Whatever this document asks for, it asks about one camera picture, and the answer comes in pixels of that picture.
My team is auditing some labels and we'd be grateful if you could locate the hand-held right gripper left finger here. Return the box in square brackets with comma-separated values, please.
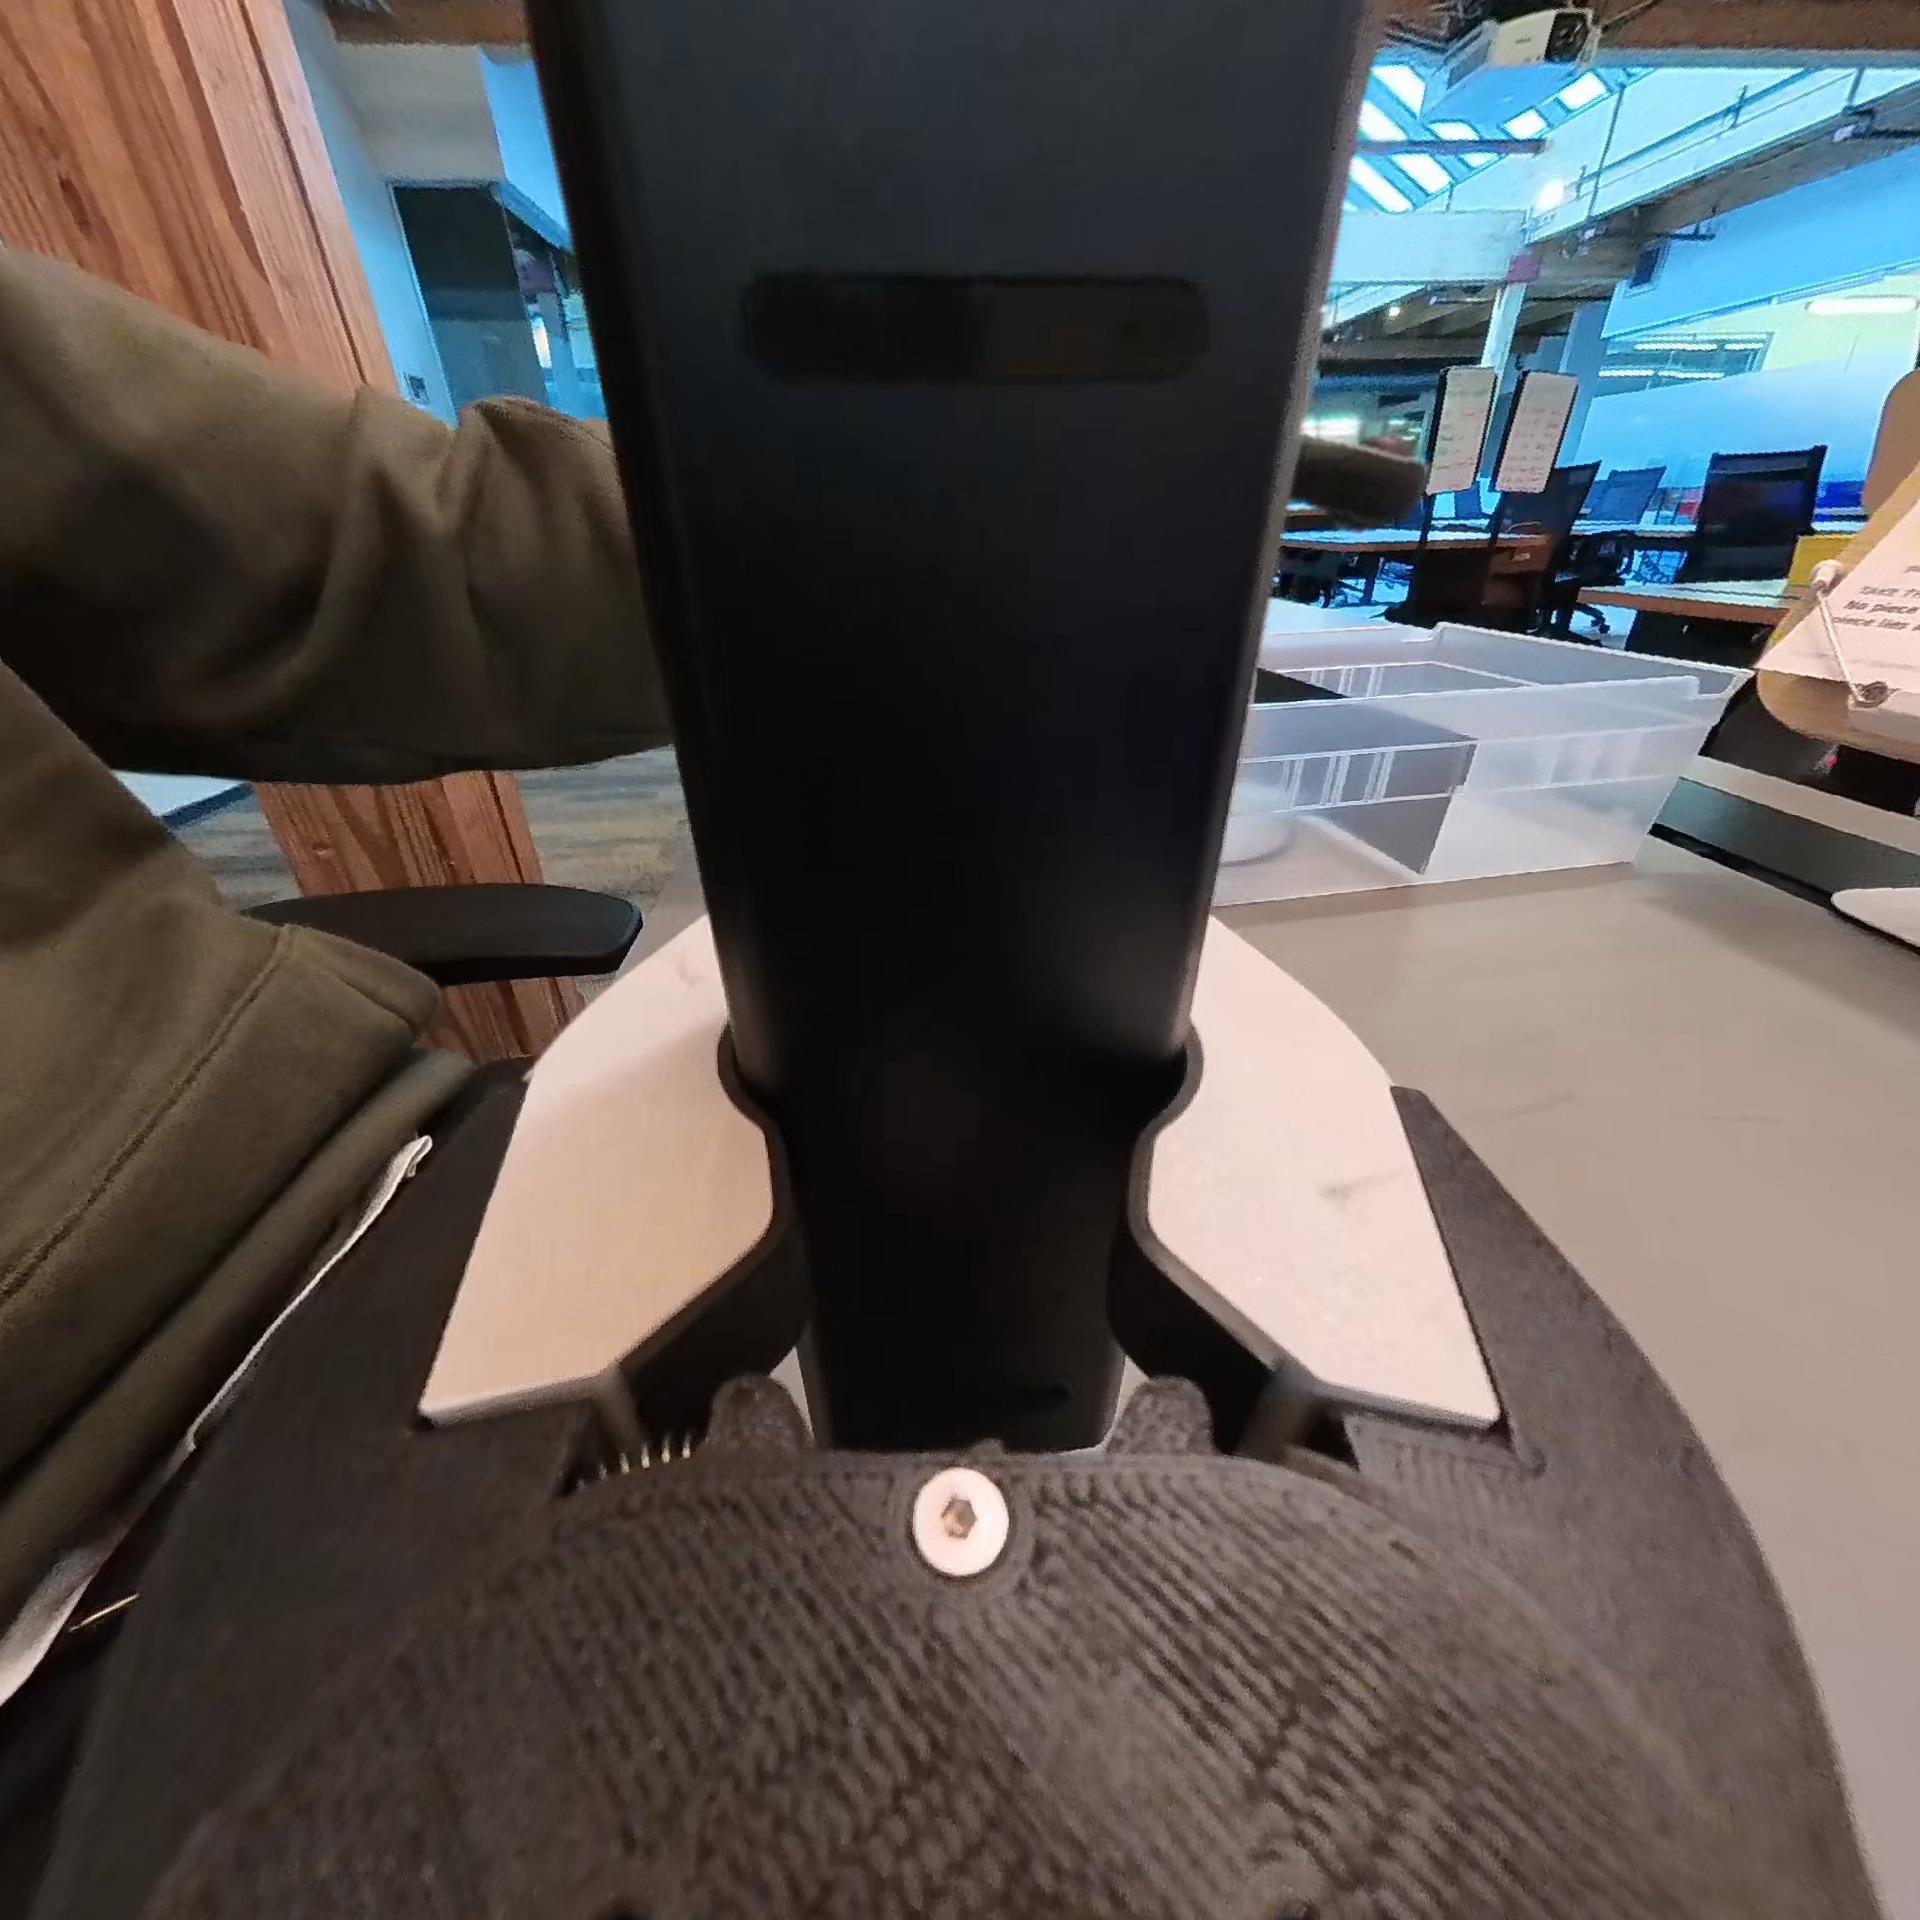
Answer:
[415, 915, 815, 1431]

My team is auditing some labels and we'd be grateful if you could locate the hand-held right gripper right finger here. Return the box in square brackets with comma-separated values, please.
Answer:
[1120, 915, 1503, 1452]

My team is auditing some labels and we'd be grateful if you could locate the person's left forearm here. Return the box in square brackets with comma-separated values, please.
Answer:
[0, 247, 674, 785]

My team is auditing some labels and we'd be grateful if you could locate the grey desk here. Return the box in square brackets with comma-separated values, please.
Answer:
[1210, 857, 1920, 1920]

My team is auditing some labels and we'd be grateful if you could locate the wooden office desk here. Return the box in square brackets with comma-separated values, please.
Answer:
[1574, 577, 1807, 636]

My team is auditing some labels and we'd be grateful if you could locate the white board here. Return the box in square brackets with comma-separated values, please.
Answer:
[1423, 365, 1498, 497]
[1492, 368, 1581, 497]

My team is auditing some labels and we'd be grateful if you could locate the black office chair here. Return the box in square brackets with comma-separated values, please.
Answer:
[1668, 444, 1830, 591]
[1476, 463, 1604, 640]

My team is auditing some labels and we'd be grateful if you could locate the black chair armrest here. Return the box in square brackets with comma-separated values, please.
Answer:
[246, 885, 645, 987]

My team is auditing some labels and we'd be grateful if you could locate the clear plastic bin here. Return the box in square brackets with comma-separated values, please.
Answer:
[1216, 620, 1752, 911]

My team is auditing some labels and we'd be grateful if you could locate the ceiling projector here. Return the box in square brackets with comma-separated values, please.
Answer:
[1445, 7, 1600, 81]

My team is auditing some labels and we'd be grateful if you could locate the clipboard with instruction sheet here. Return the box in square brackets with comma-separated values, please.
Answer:
[1757, 503, 1920, 747]

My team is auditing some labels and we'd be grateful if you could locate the wooden card stand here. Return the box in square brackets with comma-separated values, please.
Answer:
[1750, 364, 1920, 770]

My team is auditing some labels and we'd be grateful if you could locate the wooden pillar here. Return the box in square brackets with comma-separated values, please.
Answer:
[0, 0, 583, 1059]

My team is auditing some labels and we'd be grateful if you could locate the black cable tray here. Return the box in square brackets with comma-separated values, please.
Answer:
[1648, 777, 1920, 905]

